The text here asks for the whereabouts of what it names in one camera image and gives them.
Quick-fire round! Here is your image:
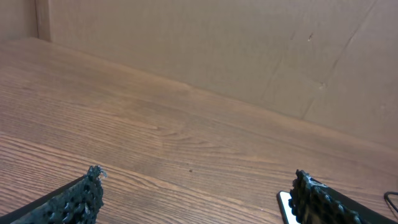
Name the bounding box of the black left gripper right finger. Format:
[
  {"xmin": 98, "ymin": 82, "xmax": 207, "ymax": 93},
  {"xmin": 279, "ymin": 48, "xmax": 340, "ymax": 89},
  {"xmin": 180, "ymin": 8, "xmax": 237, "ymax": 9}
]
[{"xmin": 288, "ymin": 170, "xmax": 397, "ymax": 224}]

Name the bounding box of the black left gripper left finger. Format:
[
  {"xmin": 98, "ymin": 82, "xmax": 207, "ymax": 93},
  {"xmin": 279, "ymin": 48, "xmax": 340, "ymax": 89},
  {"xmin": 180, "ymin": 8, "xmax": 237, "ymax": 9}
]
[{"xmin": 1, "ymin": 166, "xmax": 107, "ymax": 224}]

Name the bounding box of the Samsung Galaxy smartphone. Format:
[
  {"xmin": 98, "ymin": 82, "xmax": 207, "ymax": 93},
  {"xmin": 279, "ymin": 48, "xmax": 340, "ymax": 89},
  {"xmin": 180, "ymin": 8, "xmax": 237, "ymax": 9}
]
[{"xmin": 277, "ymin": 191, "xmax": 300, "ymax": 224}]

